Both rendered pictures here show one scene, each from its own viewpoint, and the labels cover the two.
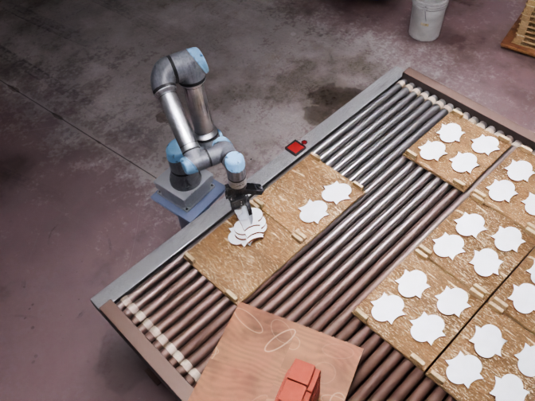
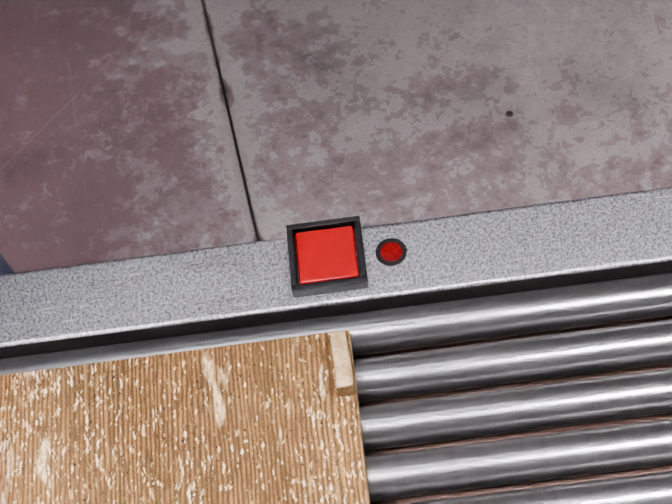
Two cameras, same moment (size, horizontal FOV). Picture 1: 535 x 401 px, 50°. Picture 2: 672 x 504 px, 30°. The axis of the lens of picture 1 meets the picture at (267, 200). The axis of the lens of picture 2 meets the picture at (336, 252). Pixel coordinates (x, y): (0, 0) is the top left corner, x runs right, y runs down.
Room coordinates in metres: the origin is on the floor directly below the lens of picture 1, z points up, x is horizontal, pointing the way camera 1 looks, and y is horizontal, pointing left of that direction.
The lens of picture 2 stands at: (1.55, -0.61, 2.03)
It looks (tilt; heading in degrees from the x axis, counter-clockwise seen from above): 61 degrees down; 46
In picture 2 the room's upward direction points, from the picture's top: 11 degrees counter-clockwise
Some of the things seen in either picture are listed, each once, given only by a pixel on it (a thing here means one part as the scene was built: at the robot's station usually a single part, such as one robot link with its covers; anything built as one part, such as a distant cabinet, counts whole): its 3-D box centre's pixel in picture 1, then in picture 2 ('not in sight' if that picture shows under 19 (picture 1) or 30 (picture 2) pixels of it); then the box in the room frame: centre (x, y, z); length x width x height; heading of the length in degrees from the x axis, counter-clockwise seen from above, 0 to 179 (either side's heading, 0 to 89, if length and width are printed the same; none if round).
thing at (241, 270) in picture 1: (244, 251); not in sight; (1.38, 0.12, 0.93); 0.41 x 0.35 x 0.02; 132
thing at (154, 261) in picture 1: (271, 173); (164, 302); (1.86, -0.03, 0.89); 2.08 x 0.08 x 0.06; 131
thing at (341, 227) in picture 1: (345, 223); not in sight; (1.50, -0.34, 0.90); 1.95 x 0.05 x 0.05; 131
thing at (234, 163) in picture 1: (235, 166); not in sight; (1.50, 0.12, 1.34); 0.09 x 0.08 x 0.11; 23
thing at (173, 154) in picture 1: (181, 154); not in sight; (1.79, 0.37, 1.13); 0.13 x 0.12 x 0.14; 113
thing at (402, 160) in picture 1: (337, 218); not in sight; (1.54, -0.31, 0.90); 1.95 x 0.05 x 0.05; 131
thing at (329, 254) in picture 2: (295, 148); (327, 257); (1.98, -0.16, 0.92); 0.06 x 0.06 x 0.01; 41
